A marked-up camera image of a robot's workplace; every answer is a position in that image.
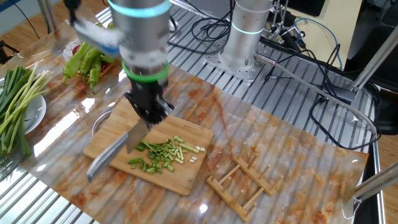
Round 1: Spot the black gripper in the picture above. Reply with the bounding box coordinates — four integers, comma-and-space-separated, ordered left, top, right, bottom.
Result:
124, 79, 175, 125

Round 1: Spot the steel cleaver knife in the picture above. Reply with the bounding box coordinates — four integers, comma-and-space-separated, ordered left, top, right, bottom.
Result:
86, 119, 152, 183

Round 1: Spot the bamboo cutting board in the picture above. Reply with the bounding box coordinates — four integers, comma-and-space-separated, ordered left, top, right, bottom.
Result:
83, 98, 215, 197

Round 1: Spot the long cut green garlic piece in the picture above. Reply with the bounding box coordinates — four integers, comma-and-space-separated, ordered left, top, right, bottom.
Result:
179, 142, 200, 154

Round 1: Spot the bunch of green garlic stalks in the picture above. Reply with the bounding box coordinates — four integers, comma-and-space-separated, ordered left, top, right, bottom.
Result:
0, 62, 54, 158

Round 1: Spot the white metal mounting plate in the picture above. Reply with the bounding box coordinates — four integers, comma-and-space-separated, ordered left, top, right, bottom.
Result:
201, 36, 272, 84

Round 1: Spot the grey round plate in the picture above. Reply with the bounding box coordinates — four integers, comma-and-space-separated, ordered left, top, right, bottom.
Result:
0, 90, 47, 135

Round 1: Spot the wooden peg rack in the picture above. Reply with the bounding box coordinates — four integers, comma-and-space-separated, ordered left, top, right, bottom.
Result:
206, 141, 285, 223

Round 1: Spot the marble pattern table mat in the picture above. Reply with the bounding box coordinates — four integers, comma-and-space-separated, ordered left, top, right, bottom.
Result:
0, 4, 371, 224

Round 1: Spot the black stand leg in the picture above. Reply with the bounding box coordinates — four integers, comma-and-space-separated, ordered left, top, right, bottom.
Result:
0, 40, 20, 65

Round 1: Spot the metal clamp stand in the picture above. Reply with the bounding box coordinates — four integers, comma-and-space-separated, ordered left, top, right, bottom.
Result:
266, 0, 307, 52

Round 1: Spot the grey flexible conduit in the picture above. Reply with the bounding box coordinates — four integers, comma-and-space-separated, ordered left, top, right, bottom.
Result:
254, 53, 379, 138

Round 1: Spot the cream yellow panel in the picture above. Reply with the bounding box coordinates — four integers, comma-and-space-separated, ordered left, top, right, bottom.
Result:
287, 0, 364, 70

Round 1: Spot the black screen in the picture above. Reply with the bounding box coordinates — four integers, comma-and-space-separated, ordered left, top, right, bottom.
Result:
285, 0, 326, 18

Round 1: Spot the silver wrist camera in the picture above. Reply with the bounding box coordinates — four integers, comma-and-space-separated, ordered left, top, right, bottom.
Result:
74, 18, 125, 57

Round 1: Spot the aluminium frame post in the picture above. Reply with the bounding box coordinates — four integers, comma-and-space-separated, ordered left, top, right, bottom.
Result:
36, 0, 59, 34
353, 161, 398, 205
323, 26, 398, 103

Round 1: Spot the black cable bundle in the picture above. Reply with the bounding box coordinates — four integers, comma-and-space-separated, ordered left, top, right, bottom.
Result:
259, 37, 382, 152

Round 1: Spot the thin blue cable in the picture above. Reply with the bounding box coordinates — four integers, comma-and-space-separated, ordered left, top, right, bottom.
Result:
294, 17, 344, 70

